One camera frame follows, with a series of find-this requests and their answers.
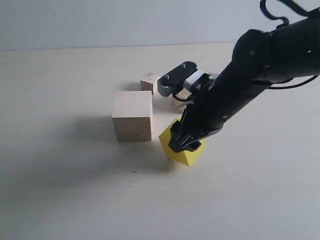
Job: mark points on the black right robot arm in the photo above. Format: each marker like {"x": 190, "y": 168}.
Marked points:
{"x": 260, "y": 61}

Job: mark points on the small pale wooden cube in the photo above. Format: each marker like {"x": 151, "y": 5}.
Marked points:
{"x": 148, "y": 82}

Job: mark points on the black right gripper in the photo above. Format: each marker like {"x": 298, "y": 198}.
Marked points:
{"x": 199, "y": 120}

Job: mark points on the medium bare wooden cube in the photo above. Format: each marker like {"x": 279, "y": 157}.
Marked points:
{"x": 180, "y": 105}

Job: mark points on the yellow painted cube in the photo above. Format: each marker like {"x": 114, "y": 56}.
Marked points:
{"x": 186, "y": 156}

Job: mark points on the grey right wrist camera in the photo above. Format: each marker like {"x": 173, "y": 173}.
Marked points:
{"x": 184, "y": 76}

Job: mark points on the large pale wooden cube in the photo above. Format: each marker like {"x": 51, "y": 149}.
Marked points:
{"x": 132, "y": 116}

